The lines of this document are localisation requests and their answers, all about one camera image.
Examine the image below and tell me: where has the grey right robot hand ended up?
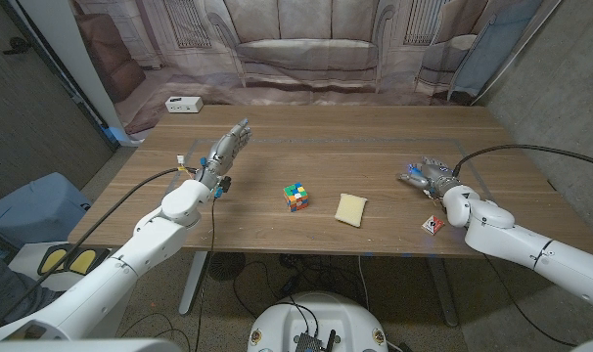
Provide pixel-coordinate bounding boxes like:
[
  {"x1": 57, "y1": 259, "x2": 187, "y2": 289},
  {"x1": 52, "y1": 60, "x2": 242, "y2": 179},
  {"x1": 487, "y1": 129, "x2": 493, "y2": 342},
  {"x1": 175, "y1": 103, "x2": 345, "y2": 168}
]
[{"x1": 397, "y1": 155, "x2": 463, "y2": 199}]

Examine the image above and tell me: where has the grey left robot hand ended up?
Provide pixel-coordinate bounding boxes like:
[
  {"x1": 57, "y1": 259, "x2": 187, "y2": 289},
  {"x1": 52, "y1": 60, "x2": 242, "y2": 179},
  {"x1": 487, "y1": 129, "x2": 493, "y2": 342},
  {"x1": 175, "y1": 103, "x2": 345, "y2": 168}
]
[{"x1": 194, "y1": 117, "x2": 252, "y2": 192}]

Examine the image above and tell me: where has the multicoloured puzzle cube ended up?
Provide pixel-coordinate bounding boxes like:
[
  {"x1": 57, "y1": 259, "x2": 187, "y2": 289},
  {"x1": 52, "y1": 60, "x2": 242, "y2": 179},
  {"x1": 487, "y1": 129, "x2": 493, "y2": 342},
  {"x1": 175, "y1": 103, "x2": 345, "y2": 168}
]
[{"x1": 283, "y1": 182, "x2": 310, "y2": 213}]

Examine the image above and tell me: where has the red white matchbox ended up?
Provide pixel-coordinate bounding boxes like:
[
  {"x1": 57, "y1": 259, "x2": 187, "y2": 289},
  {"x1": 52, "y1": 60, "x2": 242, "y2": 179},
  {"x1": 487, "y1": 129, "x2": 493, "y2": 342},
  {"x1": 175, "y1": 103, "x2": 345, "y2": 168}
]
[{"x1": 421, "y1": 214, "x2": 445, "y2": 237}]

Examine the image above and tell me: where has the white power socket box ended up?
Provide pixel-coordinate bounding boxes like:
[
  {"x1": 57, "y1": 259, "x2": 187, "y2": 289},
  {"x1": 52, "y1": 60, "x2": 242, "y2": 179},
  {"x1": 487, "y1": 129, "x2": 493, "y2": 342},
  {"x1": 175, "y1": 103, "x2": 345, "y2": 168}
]
[{"x1": 164, "y1": 96, "x2": 205, "y2": 114}]

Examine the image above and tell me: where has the yellow sponge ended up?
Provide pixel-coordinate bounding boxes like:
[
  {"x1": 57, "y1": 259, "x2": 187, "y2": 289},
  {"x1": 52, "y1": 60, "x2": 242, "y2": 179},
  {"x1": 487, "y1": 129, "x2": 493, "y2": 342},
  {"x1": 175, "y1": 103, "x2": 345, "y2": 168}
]
[{"x1": 334, "y1": 193, "x2": 368, "y2": 229}]

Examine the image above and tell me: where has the black round floor fan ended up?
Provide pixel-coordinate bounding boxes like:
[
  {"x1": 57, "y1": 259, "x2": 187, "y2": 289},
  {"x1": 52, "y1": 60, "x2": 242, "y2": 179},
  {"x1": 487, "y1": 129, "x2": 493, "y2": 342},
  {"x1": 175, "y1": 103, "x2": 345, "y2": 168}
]
[{"x1": 207, "y1": 251, "x2": 248, "y2": 282}]

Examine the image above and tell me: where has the grey table leg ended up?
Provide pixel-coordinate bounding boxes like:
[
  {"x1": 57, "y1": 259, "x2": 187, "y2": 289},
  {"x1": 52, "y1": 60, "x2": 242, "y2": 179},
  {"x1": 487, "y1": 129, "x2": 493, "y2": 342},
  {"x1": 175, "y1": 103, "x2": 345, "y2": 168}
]
[{"x1": 428, "y1": 257, "x2": 460, "y2": 328}]

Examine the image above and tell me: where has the white table leg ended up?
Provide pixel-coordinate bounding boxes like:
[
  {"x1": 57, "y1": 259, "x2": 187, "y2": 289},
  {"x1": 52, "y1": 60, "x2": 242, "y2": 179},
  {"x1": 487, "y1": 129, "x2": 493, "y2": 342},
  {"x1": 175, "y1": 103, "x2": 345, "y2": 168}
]
[{"x1": 178, "y1": 251, "x2": 208, "y2": 316}]

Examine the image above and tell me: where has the printed sofa room backdrop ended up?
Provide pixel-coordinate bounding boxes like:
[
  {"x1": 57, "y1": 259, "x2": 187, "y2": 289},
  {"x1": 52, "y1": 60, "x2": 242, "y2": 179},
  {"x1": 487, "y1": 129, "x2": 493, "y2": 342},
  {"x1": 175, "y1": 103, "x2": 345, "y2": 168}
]
[{"x1": 68, "y1": 0, "x2": 565, "y2": 136}]

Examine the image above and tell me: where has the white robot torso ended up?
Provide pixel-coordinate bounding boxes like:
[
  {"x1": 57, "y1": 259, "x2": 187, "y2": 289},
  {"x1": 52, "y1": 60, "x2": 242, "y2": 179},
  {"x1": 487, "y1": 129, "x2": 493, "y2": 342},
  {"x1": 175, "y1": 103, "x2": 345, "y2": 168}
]
[{"x1": 247, "y1": 291, "x2": 389, "y2": 352}]

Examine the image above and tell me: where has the yellow foot pedal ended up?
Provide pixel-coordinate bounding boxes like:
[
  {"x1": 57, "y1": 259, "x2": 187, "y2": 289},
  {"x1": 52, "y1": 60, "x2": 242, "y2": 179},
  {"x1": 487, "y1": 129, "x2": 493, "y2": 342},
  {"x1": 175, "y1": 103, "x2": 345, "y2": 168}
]
[
  {"x1": 37, "y1": 247, "x2": 68, "y2": 276},
  {"x1": 66, "y1": 247, "x2": 111, "y2": 275}
]

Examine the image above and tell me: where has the person in dark jeans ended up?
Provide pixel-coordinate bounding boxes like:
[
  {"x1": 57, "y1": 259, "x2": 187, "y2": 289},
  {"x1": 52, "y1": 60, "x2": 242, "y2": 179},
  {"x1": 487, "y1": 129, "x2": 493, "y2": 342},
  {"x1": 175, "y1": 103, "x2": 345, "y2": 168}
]
[{"x1": 0, "y1": 243, "x2": 66, "y2": 333}]

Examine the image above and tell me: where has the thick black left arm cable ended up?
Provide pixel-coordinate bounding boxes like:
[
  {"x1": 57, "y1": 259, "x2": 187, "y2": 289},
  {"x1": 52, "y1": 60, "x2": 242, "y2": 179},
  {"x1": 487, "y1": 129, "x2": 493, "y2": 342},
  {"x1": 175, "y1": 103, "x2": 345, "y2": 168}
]
[{"x1": 0, "y1": 166, "x2": 200, "y2": 333}]

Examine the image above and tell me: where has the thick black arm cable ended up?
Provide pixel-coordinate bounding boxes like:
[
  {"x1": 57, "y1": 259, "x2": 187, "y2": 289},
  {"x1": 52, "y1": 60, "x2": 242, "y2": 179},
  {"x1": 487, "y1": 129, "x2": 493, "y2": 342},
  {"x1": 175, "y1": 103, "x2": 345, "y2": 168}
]
[
  {"x1": 0, "y1": 166, "x2": 200, "y2": 333},
  {"x1": 451, "y1": 143, "x2": 593, "y2": 178}
]

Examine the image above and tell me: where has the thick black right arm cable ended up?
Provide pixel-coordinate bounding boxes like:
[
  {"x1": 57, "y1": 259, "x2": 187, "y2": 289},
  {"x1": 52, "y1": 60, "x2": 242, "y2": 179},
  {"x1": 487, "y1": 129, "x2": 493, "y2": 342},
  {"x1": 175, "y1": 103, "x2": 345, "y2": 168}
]
[{"x1": 451, "y1": 143, "x2": 593, "y2": 178}]

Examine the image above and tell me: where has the black floor cable bundle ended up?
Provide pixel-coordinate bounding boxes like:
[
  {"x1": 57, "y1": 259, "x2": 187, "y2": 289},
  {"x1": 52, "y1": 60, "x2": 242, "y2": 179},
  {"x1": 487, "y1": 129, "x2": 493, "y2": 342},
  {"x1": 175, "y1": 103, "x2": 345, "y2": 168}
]
[{"x1": 232, "y1": 254, "x2": 361, "y2": 320}]

